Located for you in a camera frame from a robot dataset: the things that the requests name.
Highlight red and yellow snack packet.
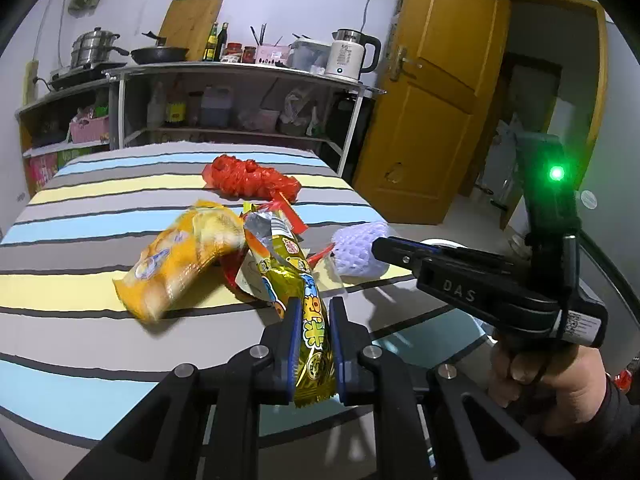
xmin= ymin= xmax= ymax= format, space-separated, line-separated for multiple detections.
xmin=222 ymin=240 xmax=337 ymax=306

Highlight yellow wooden door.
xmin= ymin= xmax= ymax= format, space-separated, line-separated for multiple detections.
xmin=352 ymin=0 xmax=511 ymax=226

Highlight person's right forearm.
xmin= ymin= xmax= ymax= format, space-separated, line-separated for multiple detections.
xmin=525 ymin=372 xmax=640 ymax=480

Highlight crumpled plastic bags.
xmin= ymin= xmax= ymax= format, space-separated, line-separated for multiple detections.
xmin=280 ymin=87 xmax=322 ymax=137

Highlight yellow oil bottle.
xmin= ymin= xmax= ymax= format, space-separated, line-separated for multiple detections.
xmin=167 ymin=87 xmax=189 ymax=126

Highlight grey plastic jug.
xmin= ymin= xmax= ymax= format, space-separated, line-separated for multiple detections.
xmin=200 ymin=85 xmax=234 ymax=128

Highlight white foam fruit net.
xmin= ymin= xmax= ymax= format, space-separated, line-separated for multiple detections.
xmin=330 ymin=222 xmax=396 ymax=279

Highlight steel pot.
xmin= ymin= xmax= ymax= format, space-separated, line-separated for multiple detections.
xmin=70 ymin=27 xmax=132 ymax=68

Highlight red plastic bag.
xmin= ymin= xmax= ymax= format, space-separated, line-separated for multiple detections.
xmin=202 ymin=155 xmax=303 ymax=204

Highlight steel kitchen rack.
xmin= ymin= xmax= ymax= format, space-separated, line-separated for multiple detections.
xmin=107 ymin=60 xmax=387 ymax=177

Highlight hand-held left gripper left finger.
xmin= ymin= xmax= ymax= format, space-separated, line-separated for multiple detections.
xmin=65 ymin=297 xmax=303 ymax=480

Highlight gold foil snack wrapper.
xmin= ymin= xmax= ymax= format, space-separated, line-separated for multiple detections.
xmin=243 ymin=209 xmax=337 ymax=409

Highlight low white shelf unit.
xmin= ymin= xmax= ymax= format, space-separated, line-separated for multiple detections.
xmin=15 ymin=80 xmax=121 ymax=196

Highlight white plastic bottle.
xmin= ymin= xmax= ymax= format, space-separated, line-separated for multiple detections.
xmin=147 ymin=82 xmax=166 ymax=129

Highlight orange snack bag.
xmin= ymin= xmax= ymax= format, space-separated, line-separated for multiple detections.
xmin=112 ymin=200 xmax=248 ymax=322

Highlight pink basin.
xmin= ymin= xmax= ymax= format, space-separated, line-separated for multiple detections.
xmin=240 ymin=107 xmax=281 ymax=134

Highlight striped bed sheet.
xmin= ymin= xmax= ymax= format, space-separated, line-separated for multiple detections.
xmin=0 ymin=140 xmax=496 ymax=456

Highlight clear container grey lid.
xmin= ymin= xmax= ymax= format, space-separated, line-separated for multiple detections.
xmin=289 ymin=37 xmax=332 ymax=71

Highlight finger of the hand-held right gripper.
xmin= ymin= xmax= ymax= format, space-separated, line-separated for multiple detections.
xmin=372 ymin=236 xmax=436 ymax=281
xmin=400 ymin=237 xmax=506 ymax=262

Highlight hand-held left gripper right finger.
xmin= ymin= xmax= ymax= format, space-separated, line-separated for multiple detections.
xmin=329 ymin=296 xmax=576 ymax=480

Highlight red sauce jar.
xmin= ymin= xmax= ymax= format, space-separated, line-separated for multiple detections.
xmin=225 ymin=42 xmax=257 ymax=64

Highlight pink basket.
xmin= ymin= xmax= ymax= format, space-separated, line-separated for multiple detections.
xmin=67 ymin=115 xmax=111 ymax=144

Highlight black frying pan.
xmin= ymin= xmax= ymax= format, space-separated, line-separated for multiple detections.
xmin=131 ymin=31 xmax=191 ymax=65

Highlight white electric kettle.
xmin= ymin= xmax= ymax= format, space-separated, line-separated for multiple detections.
xmin=325 ymin=28 xmax=382 ymax=81

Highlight person's right hand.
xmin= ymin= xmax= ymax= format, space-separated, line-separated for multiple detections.
xmin=487 ymin=340 xmax=615 ymax=436

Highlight wooden cutting board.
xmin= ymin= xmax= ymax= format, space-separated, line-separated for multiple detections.
xmin=157 ymin=0 xmax=224 ymax=61

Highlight pink utensil box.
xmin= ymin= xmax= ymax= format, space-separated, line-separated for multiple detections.
xmin=255 ymin=42 xmax=292 ymax=67

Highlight metal door handle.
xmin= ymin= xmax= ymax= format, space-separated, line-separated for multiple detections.
xmin=389 ymin=45 xmax=423 ymax=82

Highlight white trash bin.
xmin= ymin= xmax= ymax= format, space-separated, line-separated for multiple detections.
xmin=419 ymin=236 xmax=468 ymax=253

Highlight white power strip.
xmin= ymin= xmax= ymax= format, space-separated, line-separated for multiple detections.
xmin=25 ymin=60 xmax=40 ymax=106

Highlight grey refrigerator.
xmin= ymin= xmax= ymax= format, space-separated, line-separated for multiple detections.
xmin=575 ymin=25 xmax=640 ymax=311

